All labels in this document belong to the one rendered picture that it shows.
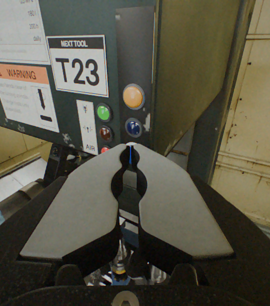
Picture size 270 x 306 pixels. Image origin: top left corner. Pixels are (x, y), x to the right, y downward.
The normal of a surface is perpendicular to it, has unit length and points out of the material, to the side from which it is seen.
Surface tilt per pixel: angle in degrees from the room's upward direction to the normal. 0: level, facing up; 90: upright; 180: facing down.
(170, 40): 90
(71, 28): 90
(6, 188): 24
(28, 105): 90
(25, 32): 90
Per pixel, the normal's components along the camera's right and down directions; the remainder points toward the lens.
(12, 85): -0.49, 0.43
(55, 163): -0.45, -0.07
